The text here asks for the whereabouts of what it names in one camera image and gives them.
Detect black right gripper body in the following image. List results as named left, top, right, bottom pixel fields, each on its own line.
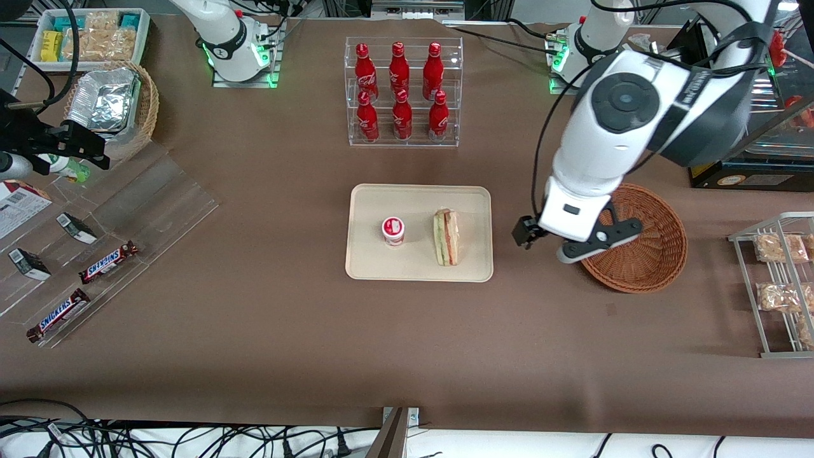
left=0, top=89, right=72, bottom=160

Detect triangle sandwich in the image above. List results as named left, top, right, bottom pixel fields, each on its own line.
left=433, top=208, right=460, bottom=267

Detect light wicker basket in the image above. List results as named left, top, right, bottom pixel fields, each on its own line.
left=64, top=60, right=160, bottom=163

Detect brown wicker basket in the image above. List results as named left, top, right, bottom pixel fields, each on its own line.
left=576, top=183, right=689, bottom=294

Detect beige plastic tray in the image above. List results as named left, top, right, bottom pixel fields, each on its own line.
left=345, top=184, right=494, bottom=282

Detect green bottle white cap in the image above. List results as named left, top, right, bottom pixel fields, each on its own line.
left=38, top=154, right=91, bottom=184

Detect silver foil container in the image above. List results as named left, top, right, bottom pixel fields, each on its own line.
left=67, top=67, right=141, bottom=134

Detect white carton with barcode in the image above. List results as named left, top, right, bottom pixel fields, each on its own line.
left=0, top=180, right=53, bottom=241

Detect small black box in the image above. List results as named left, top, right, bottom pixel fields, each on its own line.
left=8, top=248, right=52, bottom=282
left=56, top=212, right=98, bottom=245

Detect clear acrylic stepped display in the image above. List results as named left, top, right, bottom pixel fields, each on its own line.
left=0, top=141, right=220, bottom=349

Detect brown Snickers bar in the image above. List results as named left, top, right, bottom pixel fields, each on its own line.
left=26, top=288, right=92, bottom=344
left=78, top=240, right=139, bottom=285

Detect white plastic bin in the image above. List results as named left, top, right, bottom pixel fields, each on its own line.
left=29, top=8, right=151, bottom=72

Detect clear acrylic bottle rack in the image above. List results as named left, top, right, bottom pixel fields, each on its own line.
left=344, top=36, right=464, bottom=148

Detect red cola bottle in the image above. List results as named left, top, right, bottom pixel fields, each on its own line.
left=389, top=41, right=411, bottom=101
left=354, top=43, right=380, bottom=102
left=422, top=42, right=445, bottom=101
left=428, top=90, right=450, bottom=142
left=356, top=90, right=380, bottom=142
left=392, top=89, right=413, bottom=141

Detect black food warmer case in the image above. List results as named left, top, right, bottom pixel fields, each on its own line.
left=684, top=19, right=814, bottom=191

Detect red sausage skewer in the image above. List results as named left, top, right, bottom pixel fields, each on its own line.
left=769, top=32, right=790, bottom=68

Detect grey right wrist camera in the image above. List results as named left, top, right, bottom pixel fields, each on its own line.
left=0, top=151, right=34, bottom=181

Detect dark grey left wrist camera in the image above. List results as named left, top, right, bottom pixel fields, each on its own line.
left=557, top=202, right=644, bottom=265

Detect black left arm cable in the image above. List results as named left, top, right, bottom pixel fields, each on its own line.
left=533, top=60, right=611, bottom=220

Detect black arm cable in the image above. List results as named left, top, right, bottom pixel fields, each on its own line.
left=0, top=0, right=80, bottom=118
left=533, top=60, right=611, bottom=220

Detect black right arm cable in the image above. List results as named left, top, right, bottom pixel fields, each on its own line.
left=0, top=0, right=80, bottom=118

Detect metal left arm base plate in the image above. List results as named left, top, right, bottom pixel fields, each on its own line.
left=549, top=73, right=592, bottom=97

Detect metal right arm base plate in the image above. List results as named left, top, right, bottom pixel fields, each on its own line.
left=212, top=19, right=280, bottom=88

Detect black table cable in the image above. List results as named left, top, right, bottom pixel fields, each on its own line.
left=445, top=18, right=570, bottom=57

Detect grey metal wire rack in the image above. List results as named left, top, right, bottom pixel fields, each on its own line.
left=728, top=213, right=814, bottom=359

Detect metal table edge bracket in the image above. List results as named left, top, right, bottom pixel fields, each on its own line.
left=366, top=407, right=420, bottom=458

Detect aluminium frame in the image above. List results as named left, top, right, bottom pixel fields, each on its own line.
left=369, top=0, right=466, bottom=15

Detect tangled black floor cables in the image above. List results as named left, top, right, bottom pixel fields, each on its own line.
left=0, top=398, right=357, bottom=458

